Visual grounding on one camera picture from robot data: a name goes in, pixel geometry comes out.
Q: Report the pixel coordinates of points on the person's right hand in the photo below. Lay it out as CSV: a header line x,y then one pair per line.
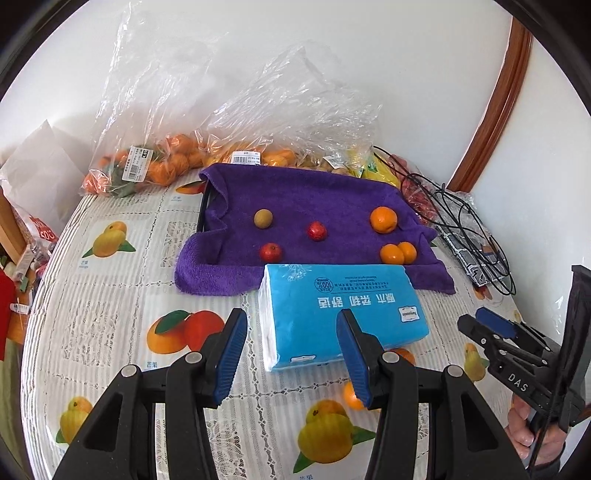
x,y
526,434

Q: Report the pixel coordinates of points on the yellow pomelo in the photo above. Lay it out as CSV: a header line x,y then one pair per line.
x,y
374,171

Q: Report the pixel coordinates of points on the clear bag of leafy tangerines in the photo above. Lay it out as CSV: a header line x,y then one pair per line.
x,y
152,147

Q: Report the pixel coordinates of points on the white plastic bag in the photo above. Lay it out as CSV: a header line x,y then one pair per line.
x,y
37,161

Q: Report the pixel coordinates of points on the person's right forearm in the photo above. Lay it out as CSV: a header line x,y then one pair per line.
x,y
549,470

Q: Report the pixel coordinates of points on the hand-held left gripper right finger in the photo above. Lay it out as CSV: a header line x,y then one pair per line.
x,y
353,357

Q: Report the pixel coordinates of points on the bag of red fruits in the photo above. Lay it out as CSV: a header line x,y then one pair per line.
x,y
418,198

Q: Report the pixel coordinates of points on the clear bag of brown fruits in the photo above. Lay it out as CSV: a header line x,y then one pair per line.
x,y
328,164

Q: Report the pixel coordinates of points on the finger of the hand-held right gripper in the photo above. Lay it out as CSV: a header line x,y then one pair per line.
x,y
496,321
475,331

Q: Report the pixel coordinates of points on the cluster of small bottles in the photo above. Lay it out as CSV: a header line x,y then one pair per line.
x,y
27,270

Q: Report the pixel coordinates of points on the small red fruit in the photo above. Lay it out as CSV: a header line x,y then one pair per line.
x,y
270,252
317,230

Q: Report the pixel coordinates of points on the red paper bag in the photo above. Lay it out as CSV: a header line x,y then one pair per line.
x,y
5,314

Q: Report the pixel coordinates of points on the brown wooden door frame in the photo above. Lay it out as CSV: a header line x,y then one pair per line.
x,y
496,106

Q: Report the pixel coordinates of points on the clear bag of oranges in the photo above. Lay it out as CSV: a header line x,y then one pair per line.
x,y
277,120

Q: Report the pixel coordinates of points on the small brown fruit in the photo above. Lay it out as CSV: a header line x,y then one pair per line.
x,y
263,218

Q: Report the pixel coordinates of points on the black tray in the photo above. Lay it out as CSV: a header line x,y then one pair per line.
x,y
203,210

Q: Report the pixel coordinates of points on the purple towel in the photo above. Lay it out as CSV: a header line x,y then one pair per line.
x,y
323,203

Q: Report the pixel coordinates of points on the wooden chair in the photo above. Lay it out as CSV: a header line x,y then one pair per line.
x,y
9,221

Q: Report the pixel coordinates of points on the wooden side table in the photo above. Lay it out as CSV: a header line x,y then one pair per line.
x,y
17,325

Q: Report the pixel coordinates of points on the packaged grey checked cloth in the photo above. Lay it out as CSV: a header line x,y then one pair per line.
x,y
466,251

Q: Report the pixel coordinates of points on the blue tissue pack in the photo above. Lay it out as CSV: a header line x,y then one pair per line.
x,y
341,314

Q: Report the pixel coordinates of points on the pale green cloth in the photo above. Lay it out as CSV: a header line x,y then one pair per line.
x,y
10,415

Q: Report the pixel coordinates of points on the red printed plastic bag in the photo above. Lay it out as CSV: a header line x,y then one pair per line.
x,y
37,230

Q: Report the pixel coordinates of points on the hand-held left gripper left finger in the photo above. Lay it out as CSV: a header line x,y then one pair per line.
x,y
228,357

